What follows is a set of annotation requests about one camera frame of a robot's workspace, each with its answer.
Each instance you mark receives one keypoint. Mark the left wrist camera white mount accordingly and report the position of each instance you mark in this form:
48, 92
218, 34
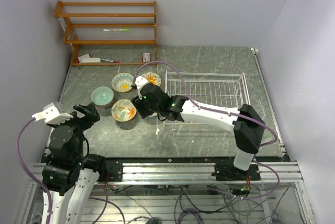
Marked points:
52, 114

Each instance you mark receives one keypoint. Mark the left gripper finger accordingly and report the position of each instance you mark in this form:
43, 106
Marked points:
86, 110
91, 116

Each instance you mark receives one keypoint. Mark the orange flower bowl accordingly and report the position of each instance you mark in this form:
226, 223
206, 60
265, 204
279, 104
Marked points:
152, 78

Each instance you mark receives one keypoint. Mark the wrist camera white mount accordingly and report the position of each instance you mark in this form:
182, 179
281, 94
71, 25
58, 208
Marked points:
52, 114
139, 82

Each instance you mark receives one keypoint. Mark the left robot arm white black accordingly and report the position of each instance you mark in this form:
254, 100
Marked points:
69, 174

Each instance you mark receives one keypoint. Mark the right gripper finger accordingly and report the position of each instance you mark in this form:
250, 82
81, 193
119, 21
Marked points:
144, 111
137, 102

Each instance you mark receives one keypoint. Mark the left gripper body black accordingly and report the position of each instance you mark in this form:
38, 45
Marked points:
78, 123

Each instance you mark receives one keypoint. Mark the white wire dish rack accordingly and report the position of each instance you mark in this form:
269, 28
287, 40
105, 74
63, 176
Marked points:
223, 90

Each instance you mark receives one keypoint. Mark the light teal glazed bowl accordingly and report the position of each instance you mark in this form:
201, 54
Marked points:
102, 96

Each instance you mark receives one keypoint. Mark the wooden three-tier shelf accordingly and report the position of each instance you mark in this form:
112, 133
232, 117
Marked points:
85, 21

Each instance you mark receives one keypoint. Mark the pink white pen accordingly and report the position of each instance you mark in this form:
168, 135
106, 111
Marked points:
110, 61

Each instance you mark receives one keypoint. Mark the red white small box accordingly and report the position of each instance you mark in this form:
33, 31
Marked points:
146, 57

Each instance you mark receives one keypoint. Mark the orange leaf bird bowl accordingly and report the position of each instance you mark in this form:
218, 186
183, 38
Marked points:
123, 110

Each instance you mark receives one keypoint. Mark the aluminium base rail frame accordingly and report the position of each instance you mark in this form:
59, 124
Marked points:
181, 190

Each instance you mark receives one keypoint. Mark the yellow sun teal bowl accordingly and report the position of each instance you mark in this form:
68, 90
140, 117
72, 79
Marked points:
122, 82

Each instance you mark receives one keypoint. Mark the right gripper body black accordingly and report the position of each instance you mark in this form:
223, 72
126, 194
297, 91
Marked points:
155, 108

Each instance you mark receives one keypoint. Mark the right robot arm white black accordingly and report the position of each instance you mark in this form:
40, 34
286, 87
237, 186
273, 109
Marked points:
243, 122

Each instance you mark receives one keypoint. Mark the green white pen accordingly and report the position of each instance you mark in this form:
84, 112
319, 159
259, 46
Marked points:
121, 29

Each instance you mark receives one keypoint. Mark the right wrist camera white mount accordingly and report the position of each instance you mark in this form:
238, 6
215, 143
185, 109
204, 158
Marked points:
139, 82

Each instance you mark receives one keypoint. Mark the white eraser block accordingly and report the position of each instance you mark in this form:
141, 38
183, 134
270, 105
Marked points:
91, 60

